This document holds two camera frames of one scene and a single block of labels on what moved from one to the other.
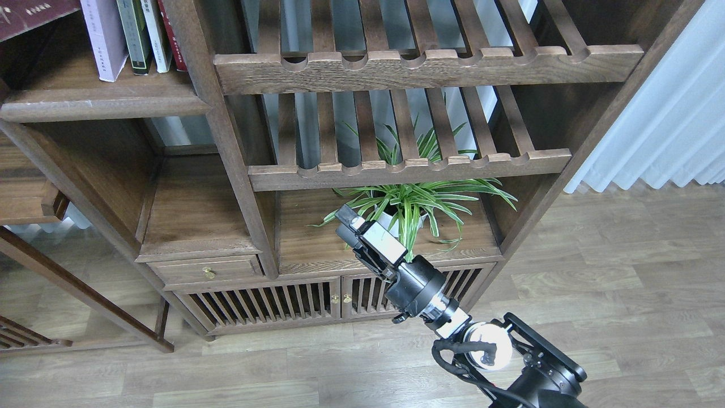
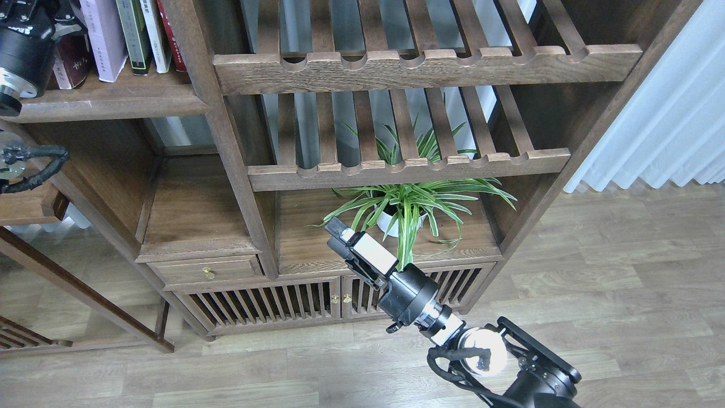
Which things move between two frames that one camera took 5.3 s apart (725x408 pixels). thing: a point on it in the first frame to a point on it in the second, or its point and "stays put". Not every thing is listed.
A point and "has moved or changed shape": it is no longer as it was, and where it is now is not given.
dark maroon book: x=18 y=16 has moved or changed shape
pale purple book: x=106 y=35 stays put
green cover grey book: x=133 y=23 stays put
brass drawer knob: x=209 y=273 stays put
